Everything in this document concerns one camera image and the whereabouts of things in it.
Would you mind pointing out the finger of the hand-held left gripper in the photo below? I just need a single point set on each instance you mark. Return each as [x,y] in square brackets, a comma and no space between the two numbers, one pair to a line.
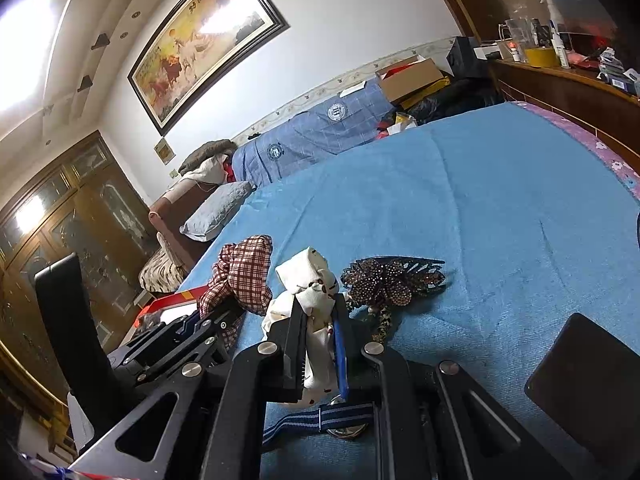
[200,337]
[172,329]

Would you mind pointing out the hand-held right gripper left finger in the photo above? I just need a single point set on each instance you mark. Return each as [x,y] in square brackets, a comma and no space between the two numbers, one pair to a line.
[296,347]

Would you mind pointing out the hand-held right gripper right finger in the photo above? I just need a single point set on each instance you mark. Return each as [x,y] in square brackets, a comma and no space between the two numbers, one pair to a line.
[341,360]

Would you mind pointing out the red box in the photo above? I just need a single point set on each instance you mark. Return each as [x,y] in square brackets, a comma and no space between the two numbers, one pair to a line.
[172,302]

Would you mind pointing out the white cherry print scrunchie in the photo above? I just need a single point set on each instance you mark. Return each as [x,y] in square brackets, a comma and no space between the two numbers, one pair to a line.
[310,275]

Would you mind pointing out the red plaid scrunchie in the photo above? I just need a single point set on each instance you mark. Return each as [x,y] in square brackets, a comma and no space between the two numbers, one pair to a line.
[245,270]

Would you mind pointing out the patterned cushion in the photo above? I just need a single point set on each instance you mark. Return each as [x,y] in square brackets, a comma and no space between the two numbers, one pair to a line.
[160,270]

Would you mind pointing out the rhinestone flower hair clip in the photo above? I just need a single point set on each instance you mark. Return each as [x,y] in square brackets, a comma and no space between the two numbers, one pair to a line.
[380,285]

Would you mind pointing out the wooden wardrobe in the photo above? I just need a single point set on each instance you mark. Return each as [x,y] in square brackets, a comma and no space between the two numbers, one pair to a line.
[90,210]

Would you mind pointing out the brown sofa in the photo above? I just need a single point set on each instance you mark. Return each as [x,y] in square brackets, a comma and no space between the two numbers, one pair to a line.
[170,210]

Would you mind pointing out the grey pillow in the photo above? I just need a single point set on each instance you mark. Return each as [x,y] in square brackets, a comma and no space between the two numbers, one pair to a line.
[215,210]

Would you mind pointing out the red white blue ribbon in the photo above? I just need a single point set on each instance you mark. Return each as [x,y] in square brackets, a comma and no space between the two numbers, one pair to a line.
[65,472]

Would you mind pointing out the brown fleece cloth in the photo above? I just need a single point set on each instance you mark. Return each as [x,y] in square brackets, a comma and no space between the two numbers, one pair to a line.
[207,152]

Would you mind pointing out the blue blanket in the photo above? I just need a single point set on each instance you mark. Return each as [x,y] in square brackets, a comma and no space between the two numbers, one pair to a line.
[475,210]

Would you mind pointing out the blue quilt with emblems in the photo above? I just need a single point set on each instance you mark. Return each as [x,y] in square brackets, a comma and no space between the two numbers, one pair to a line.
[310,130]

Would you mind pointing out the black phone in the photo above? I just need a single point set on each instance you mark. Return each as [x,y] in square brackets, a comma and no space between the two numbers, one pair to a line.
[585,375]

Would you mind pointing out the ceiling light panel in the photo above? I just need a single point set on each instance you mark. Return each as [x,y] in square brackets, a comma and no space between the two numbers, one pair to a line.
[25,45]

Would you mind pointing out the framed painting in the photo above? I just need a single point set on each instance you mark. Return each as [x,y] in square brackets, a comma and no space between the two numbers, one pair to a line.
[200,45]

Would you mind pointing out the cardboard box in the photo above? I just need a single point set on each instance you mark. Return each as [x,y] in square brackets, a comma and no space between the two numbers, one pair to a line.
[415,82]

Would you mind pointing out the black bag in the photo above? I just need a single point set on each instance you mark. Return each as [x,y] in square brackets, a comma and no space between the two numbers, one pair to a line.
[460,97]

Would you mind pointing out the black box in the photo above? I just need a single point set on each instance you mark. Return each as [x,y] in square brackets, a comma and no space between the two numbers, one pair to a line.
[467,57]

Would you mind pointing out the purple floral sheet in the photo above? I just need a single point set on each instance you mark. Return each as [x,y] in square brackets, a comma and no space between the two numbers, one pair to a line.
[600,145]

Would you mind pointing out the wooden headboard cabinet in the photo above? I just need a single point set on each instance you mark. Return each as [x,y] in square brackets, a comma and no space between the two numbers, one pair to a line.
[560,95]

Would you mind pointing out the yellow tape roll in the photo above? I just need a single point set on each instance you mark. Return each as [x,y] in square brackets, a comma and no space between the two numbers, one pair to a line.
[542,57]

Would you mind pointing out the clear measuring cup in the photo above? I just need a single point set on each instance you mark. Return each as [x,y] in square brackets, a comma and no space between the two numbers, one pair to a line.
[517,40]

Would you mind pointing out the white spray bottle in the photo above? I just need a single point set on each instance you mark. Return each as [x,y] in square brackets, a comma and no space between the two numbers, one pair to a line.
[555,35]

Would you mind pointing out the pile of small boxes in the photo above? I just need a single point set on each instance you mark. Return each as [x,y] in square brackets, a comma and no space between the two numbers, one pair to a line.
[617,72]

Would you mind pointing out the small wall picture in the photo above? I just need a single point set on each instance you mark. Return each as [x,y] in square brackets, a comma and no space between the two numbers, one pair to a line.
[163,151]

